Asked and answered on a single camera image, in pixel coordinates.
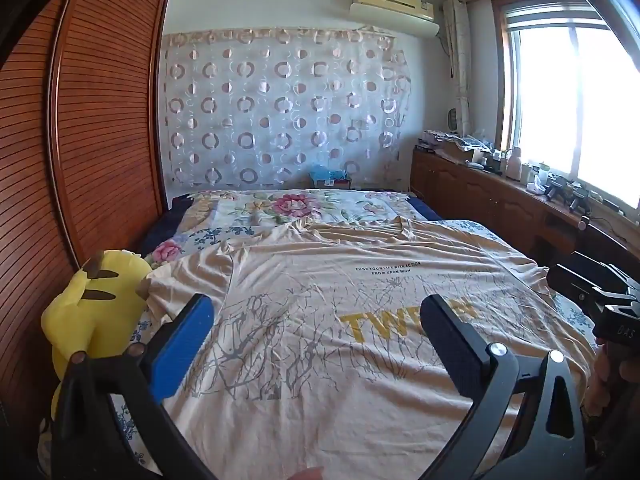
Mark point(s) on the pale pink thermos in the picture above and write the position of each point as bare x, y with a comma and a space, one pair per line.
513, 165

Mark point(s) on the blue plastic bag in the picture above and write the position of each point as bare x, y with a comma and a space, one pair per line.
325, 172

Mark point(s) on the long low wooden cabinet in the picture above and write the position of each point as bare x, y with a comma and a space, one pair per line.
480, 185

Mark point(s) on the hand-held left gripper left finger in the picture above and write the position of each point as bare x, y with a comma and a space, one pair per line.
185, 340

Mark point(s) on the wooden slatted wardrobe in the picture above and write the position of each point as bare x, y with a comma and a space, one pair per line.
100, 135

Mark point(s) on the black gadget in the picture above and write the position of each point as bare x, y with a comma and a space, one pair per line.
570, 192

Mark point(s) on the open cluttered cardboard box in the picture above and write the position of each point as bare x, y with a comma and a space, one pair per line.
465, 152

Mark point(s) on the person's right hand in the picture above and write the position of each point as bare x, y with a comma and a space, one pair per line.
607, 365

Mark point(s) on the circle-patterned sheer curtain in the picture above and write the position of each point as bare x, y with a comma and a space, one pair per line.
280, 110

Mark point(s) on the small oval mirror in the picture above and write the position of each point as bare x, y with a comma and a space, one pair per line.
453, 120

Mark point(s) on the wooden-framed window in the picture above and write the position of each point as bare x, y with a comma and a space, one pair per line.
550, 100

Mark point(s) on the person's left hand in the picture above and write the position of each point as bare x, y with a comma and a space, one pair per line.
309, 474

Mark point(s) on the blue floral white sheet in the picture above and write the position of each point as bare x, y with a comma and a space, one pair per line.
215, 235

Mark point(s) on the yellow plush toy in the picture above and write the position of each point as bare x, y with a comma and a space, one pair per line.
95, 310

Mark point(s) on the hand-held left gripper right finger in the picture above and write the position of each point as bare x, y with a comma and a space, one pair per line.
445, 330

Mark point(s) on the pink floral quilt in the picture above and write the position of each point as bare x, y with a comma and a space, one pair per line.
295, 207

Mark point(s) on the wall air conditioner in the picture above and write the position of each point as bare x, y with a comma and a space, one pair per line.
390, 10

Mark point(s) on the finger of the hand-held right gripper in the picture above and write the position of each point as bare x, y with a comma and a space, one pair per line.
570, 282
605, 267

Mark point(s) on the beige printed t-shirt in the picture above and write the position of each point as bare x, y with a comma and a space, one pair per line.
320, 360

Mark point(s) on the cream patterned window curtain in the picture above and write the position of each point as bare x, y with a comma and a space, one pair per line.
460, 60

